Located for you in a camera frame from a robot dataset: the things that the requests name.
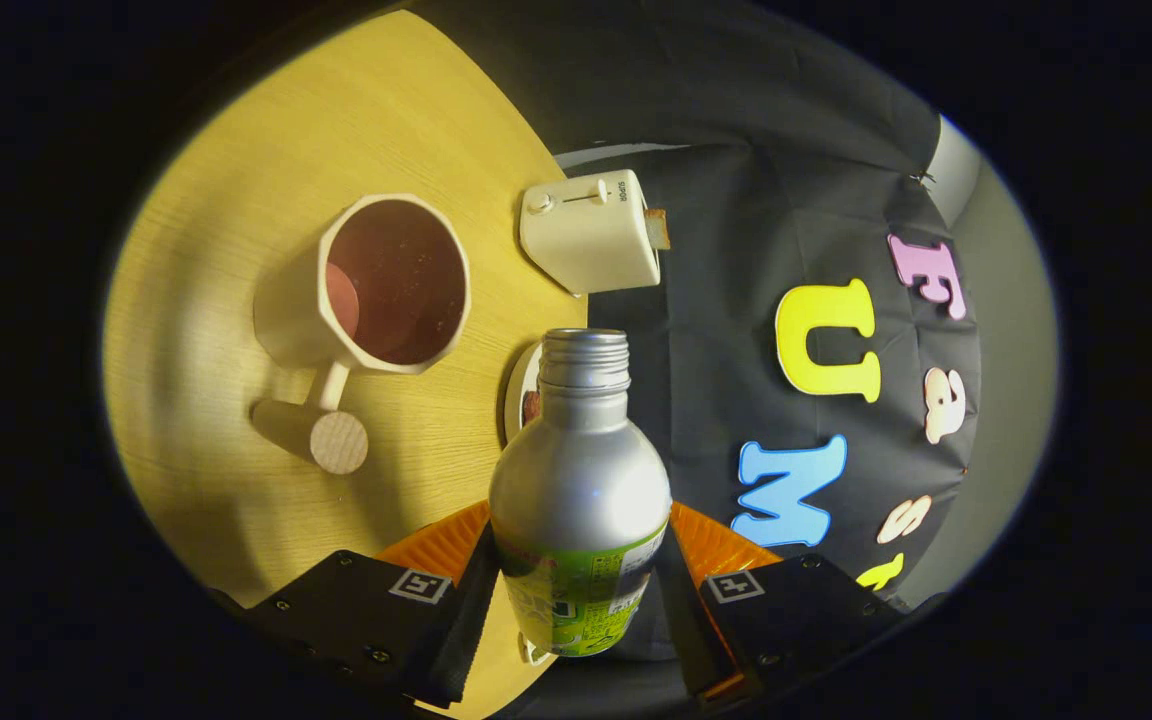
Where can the white oval plate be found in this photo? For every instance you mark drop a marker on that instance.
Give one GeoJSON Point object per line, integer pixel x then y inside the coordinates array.
{"type": "Point", "coordinates": [518, 395]}

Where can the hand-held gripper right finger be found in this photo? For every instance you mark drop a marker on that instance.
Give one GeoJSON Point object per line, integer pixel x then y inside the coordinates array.
{"type": "Point", "coordinates": [686, 630]}

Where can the wooden table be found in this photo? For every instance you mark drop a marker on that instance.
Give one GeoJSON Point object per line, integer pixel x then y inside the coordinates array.
{"type": "Point", "coordinates": [266, 130]}

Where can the brown food piece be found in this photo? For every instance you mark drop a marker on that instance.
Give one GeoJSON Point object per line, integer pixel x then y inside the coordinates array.
{"type": "Point", "coordinates": [533, 408]}

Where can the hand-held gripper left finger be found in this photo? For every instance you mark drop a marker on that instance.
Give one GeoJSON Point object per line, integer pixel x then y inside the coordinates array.
{"type": "Point", "coordinates": [456, 650]}

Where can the cream toaster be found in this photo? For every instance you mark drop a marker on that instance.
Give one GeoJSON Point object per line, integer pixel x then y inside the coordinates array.
{"type": "Point", "coordinates": [586, 235]}

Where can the silver bottle with green label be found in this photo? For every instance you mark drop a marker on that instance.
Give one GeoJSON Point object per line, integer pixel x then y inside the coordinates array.
{"type": "Point", "coordinates": [576, 480]}

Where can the toast slice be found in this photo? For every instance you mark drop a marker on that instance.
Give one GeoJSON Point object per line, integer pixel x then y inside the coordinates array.
{"type": "Point", "coordinates": [658, 228]}

